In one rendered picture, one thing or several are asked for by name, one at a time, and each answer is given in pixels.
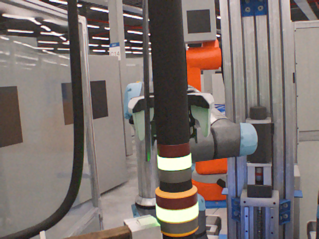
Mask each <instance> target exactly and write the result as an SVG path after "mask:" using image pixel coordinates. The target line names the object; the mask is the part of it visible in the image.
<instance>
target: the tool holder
mask: <svg viewBox="0 0 319 239"><path fill-rule="evenodd" d="M148 217H151V215H145V216H141V217H136V218H131V219H127V220H124V225H129V226H128V228H129V234H130V239H161V230H160V224H159V223H158V222H157V221H156V223H152V224H147V225H143V226H141V225H138V224H137V223H136V222H137V219H141V218H148Z"/></svg>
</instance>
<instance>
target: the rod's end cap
mask: <svg viewBox="0 0 319 239"><path fill-rule="evenodd" d="M156 221H157V220H156V219H155V218H153V217H148V218H141V219H137V222H136V223H137V224H138V225H141V226H143V225H147V224H152V223H156Z"/></svg>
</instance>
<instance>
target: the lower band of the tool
mask: <svg viewBox="0 0 319 239"><path fill-rule="evenodd" d="M196 192H197V187H196V186H194V185H193V186H192V188H191V189H190V190H188V191H185V192H179V193H169V192H164V191H161V190H160V188H159V187H158V188H156V190H155V193H156V194H157V195H159V196H161V197H163V198H170V199H178V198H182V197H188V196H191V195H193V194H195V193H196ZM196 205H197V204H196ZM157 206H158V205H157ZM194 206H195V205H194ZM194 206H192V207H194ZM158 207H159V206H158ZM192 207H189V208H185V209H179V210H171V209H164V208H161V207H159V208H161V209H164V210H169V211H181V210H187V209H190V208H192ZM197 215H198V214H197ZM196 217H197V216H196ZM196 217H194V218H192V219H190V220H188V221H184V222H168V221H164V220H161V219H160V218H158V219H160V220H161V221H163V222H166V223H185V222H189V221H191V220H193V219H195V218H196ZM197 229H198V227H197V228H196V229H195V230H193V231H191V232H188V233H184V234H169V233H165V232H163V231H161V233H163V234H164V235H166V236H171V237H183V236H187V235H190V234H192V233H194V232H195V231H196V230H197Z"/></svg>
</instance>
